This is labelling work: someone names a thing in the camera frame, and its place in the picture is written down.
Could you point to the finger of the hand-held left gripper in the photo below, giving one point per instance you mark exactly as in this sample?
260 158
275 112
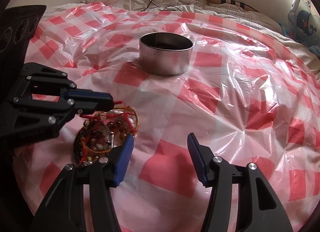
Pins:
92 105
87 94

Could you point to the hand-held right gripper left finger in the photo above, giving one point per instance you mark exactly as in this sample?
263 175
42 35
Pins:
123 158

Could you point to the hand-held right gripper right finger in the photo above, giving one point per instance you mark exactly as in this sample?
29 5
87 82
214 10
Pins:
197 158

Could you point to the round metal tin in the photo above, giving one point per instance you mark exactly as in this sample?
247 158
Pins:
165 62

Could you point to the red checked plastic tablecloth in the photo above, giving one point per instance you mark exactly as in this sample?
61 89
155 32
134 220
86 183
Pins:
225 97

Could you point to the striped plush toy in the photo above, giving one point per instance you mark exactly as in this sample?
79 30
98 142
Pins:
235 3

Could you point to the whale print pillow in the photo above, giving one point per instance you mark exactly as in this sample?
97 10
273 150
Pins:
305 22

